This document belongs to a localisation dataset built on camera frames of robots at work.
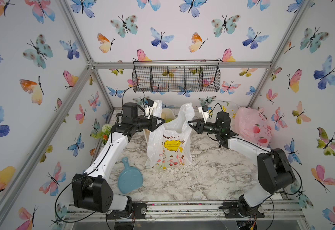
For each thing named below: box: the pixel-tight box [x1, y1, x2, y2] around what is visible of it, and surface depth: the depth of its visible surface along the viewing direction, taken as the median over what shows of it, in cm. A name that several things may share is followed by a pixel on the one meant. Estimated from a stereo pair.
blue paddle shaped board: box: [117, 156, 144, 195], surface depth 87 cm
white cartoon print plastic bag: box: [145, 99, 195, 170], surface depth 79 cm
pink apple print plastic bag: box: [233, 106, 273, 148], surface depth 97 cm
